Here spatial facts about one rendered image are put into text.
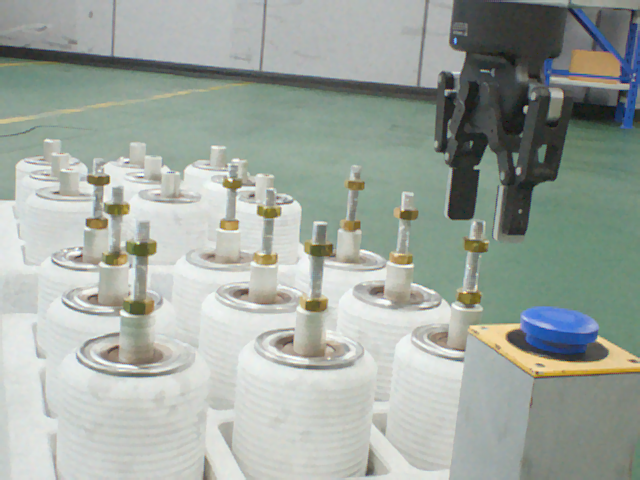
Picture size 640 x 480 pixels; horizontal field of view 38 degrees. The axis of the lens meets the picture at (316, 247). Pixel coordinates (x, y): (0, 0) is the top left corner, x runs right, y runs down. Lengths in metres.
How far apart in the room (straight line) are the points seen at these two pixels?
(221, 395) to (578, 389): 0.33
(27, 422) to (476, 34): 0.40
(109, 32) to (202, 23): 0.76
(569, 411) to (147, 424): 0.25
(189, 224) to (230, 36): 6.24
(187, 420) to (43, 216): 0.53
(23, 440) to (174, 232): 0.49
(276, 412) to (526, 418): 0.20
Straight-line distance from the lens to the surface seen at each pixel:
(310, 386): 0.61
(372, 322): 0.76
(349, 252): 0.89
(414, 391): 0.67
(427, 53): 7.05
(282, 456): 0.63
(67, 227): 1.09
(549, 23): 0.63
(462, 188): 0.69
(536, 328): 0.50
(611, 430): 0.51
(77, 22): 7.78
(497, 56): 0.64
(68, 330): 0.70
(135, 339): 0.61
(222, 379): 0.74
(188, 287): 0.84
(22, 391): 0.75
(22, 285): 1.07
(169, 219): 1.10
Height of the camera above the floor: 0.47
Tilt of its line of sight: 13 degrees down
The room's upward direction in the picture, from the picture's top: 5 degrees clockwise
